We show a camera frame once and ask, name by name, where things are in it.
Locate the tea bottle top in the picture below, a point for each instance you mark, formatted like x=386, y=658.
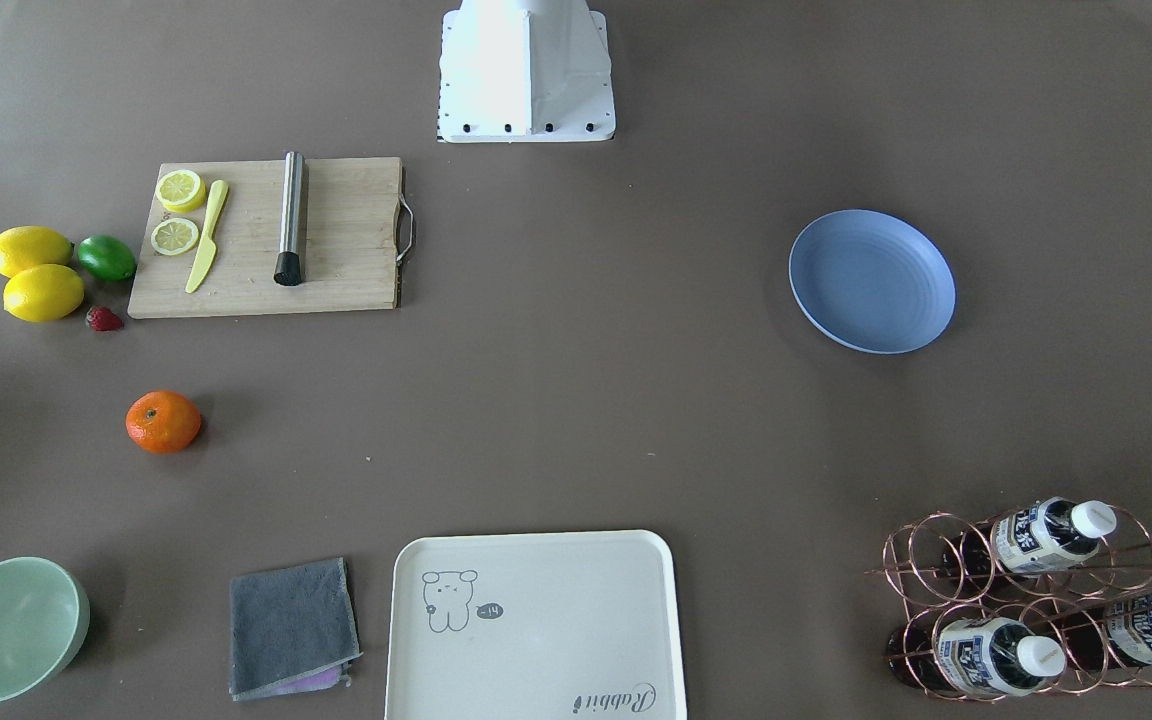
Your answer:
x=1051, y=535

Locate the copper wire bottle rack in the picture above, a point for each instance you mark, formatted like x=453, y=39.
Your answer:
x=1053, y=597

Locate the yellow lemon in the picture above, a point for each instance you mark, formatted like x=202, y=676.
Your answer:
x=26, y=246
x=43, y=293

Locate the wooden cutting board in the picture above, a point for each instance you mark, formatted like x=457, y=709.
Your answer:
x=348, y=255

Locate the lemon half lower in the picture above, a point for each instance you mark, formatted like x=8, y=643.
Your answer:
x=174, y=236

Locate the lemon half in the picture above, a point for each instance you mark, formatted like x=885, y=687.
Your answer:
x=174, y=236
x=181, y=190

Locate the green lime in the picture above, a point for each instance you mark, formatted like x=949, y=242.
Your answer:
x=106, y=258

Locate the orange fruit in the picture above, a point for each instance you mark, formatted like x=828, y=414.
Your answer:
x=163, y=422

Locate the yellow lemon lower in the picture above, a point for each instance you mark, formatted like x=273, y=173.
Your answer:
x=43, y=293

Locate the lemon half upper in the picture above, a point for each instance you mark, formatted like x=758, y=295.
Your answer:
x=181, y=190

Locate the grey folded cloth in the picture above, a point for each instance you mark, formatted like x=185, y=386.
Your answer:
x=292, y=630

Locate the steel muddler black tip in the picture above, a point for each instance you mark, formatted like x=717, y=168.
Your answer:
x=290, y=266

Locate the yellow plastic knife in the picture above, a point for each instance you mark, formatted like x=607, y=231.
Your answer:
x=206, y=247

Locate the yellow lemon upper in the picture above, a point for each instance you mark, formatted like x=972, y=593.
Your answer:
x=26, y=246

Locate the cream rabbit tray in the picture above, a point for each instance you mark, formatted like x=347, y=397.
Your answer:
x=572, y=625

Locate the red strawberry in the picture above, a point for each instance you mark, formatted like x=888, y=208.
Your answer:
x=103, y=319

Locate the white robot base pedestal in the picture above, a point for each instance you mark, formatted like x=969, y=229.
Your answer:
x=525, y=72

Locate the tea bottle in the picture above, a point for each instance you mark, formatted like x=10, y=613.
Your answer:
x=1118, y=636
x=1051, y=535
x=976, y=659

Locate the green bowl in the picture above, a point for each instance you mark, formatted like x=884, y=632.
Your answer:
x=44, y=619

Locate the blue plate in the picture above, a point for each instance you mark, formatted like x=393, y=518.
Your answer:
x=871, y=282

